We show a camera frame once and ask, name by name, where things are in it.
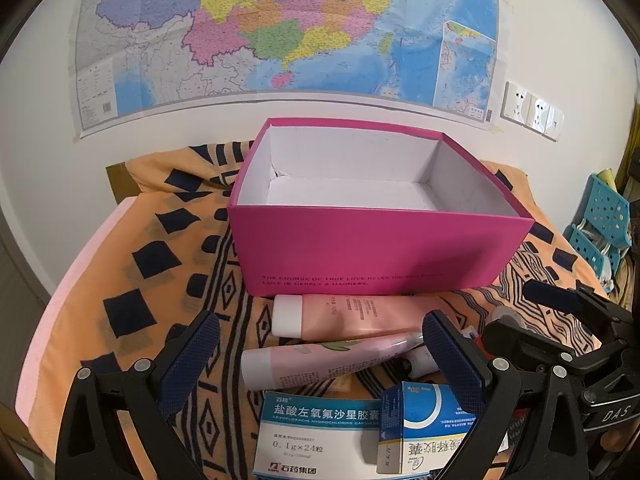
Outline small blue white medicine box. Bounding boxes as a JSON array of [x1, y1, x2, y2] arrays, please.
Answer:
[[376, 382, 475, 478]]

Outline blue perforated plastic rack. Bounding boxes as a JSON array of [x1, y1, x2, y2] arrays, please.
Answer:
[[565, 174, 631, 292]]

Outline colourful wall map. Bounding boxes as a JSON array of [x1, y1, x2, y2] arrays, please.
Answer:
[[70, 0, 504, 133]]

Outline pink foam mat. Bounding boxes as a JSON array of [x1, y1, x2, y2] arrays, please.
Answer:
[[15, 197, 136, 425]]

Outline red plastic toy hammer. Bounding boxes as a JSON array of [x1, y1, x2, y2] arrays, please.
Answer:
[[461, 326, 484, 350]]

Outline pink tube white cap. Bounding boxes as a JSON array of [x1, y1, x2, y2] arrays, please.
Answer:
[[271, 295, 442, 341]]

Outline white wall sockets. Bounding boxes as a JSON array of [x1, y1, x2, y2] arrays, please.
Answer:
[[500, 81, 565, 142]]

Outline white blue ointment tube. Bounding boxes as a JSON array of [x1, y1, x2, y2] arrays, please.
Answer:
[[400, 344, 439, 379]]

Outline pink cardboard box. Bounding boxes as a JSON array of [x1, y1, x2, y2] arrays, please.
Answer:
[[228, 117, 534, 296]]

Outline orange patterned blanket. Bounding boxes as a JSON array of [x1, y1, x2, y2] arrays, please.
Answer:
[[26, 141, 603, 479]]

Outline large teal white medicine box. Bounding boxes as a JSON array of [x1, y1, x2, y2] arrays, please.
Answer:
[[253, 392, 381, 480]]

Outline pink tube leaf print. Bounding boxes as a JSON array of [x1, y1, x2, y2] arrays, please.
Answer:
[[241, 333, 423, 391]]

